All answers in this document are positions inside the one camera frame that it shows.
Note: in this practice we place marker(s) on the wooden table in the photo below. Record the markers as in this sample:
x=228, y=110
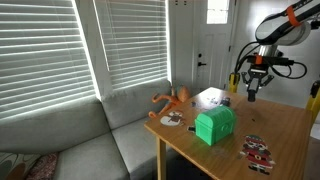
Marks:
x=285, y=129

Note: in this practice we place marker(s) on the grey sectional sofa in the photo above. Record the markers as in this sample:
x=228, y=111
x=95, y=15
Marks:
x=96, y=139

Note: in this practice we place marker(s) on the white entry door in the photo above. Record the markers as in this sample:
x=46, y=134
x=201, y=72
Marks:
x=214, y=25

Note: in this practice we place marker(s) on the yellow tripod leg right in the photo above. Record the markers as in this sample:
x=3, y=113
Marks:
x=313, y=103

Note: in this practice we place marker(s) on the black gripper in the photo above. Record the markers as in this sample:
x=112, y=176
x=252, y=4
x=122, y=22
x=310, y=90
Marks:
x=255, y=78

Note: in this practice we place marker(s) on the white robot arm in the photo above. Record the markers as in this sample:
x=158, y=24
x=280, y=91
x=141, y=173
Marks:
x=287, y=28

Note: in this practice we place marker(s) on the patterned throw pillow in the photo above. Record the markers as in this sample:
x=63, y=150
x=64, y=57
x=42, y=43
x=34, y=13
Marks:
x=27, y=166

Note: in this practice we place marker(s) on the orange octopus plush toy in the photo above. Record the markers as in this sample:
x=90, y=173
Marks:
x=178, y=95

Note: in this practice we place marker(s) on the yellow tripod leg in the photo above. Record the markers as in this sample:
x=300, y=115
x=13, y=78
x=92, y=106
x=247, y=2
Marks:
x=234, y=79
x=313, y=103

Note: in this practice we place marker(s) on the green treasure chest box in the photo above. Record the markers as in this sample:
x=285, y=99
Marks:
x=215, y=124

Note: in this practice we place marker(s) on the skull character sticker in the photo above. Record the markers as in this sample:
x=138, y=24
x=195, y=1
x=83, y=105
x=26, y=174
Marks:
x=174, y=118

